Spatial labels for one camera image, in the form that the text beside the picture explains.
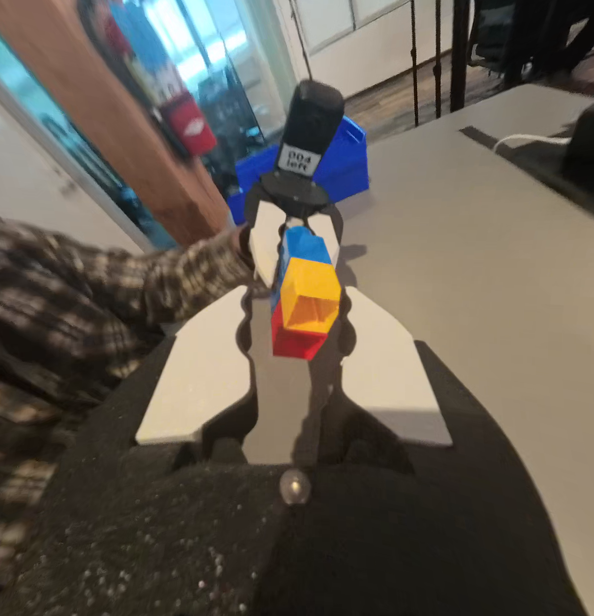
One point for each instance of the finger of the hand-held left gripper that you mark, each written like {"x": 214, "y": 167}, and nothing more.
{"x": 264, "y": 240}
{"x": 328, "y": 231}

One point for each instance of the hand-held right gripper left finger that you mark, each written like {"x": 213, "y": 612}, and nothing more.
{"x": 200, "y": 375}

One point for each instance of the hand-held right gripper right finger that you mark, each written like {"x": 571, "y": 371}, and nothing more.
{"x": 388, "y": 375}

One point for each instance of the blue two-stud block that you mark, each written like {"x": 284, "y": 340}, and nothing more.
{"x": 304, "y": 245}

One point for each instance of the blue plastic bin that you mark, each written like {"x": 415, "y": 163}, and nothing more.
{"x": 345, "y": 163}

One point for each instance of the yellow one-stud block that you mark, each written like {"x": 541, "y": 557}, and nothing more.
{"x": 311, "y": 293}

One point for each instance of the red one-stud block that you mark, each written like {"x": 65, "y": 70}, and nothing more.
{"x": 297, "y": 339}

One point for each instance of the red fire extinguisher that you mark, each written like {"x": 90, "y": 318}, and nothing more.
{"x": 191, "y": 125}

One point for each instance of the wooden pillar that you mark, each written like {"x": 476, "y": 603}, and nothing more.
{"x": 147, "y": 120}

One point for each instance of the person's plaid shirt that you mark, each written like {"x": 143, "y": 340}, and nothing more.
{"x": 17, "y": 481}

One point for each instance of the black device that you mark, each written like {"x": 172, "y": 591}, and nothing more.
{"x": 586, "y": 139}

